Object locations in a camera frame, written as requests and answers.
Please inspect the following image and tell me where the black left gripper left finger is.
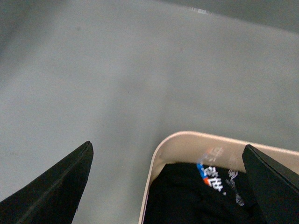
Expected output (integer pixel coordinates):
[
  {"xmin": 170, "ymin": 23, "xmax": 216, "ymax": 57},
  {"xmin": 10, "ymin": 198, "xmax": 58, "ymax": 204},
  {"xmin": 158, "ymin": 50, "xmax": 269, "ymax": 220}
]
[{"xmin": 0, "ymin": 141, "xmax": 93, "ymax": 224}]

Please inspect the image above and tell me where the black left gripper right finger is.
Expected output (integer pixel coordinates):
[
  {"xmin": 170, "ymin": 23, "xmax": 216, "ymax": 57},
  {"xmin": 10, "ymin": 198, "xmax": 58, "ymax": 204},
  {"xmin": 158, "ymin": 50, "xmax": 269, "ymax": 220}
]
[{"xmin": 242, "ymin": 145, "xmax": 299, "ymax": 224}]

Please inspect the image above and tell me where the cream plastic laundry hamper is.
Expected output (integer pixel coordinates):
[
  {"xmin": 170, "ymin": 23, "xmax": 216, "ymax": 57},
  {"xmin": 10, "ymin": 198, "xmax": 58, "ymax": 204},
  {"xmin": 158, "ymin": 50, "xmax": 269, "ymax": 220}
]
[{"xmin": 139, "ymin": 131, "xmax": 299, "ymax": 224}]

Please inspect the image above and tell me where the black printed t-shirt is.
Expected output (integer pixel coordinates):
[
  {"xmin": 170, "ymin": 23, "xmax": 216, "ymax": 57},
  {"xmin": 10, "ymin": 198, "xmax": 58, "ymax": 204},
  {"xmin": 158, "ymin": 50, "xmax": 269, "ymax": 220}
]
[{"xmin": 143, "ymin": 163, "xmax": 266, "ymax": 224}]

